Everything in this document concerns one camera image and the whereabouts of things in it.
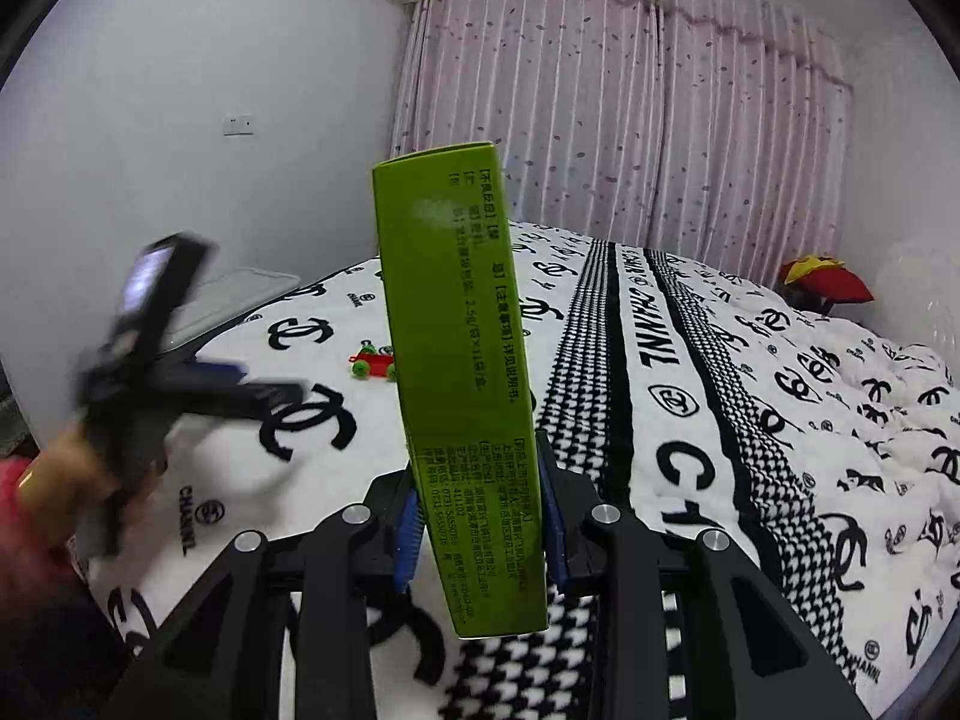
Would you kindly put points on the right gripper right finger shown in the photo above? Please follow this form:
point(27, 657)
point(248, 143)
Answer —
point(597, 549)

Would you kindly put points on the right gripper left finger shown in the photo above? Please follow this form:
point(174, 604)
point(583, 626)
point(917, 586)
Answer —
point(357, 566)

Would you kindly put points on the long green cardboard box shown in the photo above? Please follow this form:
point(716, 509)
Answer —
point(463, 386)

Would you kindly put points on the person left hand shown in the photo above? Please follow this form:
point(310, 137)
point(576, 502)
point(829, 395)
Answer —
point(66, 479)

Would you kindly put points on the white black logo blanket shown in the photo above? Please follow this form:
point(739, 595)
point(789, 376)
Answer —
point(693, 398)

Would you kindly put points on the red green toy car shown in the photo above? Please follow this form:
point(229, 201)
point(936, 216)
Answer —
point(373, 361)

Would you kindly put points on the red yellow pillow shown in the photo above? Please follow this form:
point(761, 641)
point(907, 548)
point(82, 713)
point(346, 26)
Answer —
point(818, 284)

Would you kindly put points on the pink patterned curtain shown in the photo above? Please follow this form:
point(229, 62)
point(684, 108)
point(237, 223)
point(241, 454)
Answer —
point(715, 129)

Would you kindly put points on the white wall socket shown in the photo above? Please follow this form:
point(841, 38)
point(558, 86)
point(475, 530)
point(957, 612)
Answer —
point(239, 125)

